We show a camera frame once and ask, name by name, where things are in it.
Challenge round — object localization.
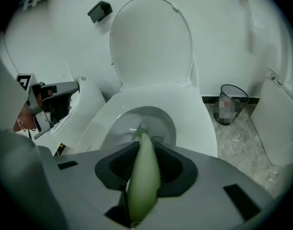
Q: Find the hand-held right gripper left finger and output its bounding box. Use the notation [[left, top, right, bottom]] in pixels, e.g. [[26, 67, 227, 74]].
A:
[[52, 141, 140, 230]]

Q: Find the green white toilet brush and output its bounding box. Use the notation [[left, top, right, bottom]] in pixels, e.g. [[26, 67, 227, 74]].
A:
[[126, 124, 162, 228]]

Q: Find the white toilet with round button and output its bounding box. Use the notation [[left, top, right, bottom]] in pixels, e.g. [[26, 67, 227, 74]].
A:
[[2, 34, 106, 156]]

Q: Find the plain white toilet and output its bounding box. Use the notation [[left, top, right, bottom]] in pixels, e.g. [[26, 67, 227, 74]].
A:
[[249, 67, 293, 167]]

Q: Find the white toilet with chrome lever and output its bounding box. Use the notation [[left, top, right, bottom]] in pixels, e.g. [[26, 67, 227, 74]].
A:
[[75, 0, 219, 158]]

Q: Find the person's left forearm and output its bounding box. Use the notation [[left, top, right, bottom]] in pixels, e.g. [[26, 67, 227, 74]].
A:
[[13, 104, 38, 134]]

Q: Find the black wall paper holder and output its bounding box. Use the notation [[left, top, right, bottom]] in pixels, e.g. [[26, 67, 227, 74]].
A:
[[87, 0, 113, 23]]

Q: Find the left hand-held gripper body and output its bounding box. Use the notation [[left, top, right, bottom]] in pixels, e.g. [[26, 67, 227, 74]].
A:
[[16, 72, 72, 140]]

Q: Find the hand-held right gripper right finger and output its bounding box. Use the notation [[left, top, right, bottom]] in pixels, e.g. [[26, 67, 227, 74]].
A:
[[146, 142, 274, 230]]

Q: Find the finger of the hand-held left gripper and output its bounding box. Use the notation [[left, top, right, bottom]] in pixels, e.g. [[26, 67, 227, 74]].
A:
[[40, 80, 80, 98]]

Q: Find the black wire mesh wastebasket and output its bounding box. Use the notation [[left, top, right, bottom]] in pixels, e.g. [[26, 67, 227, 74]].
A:
[[213, 84, 250, 127]]

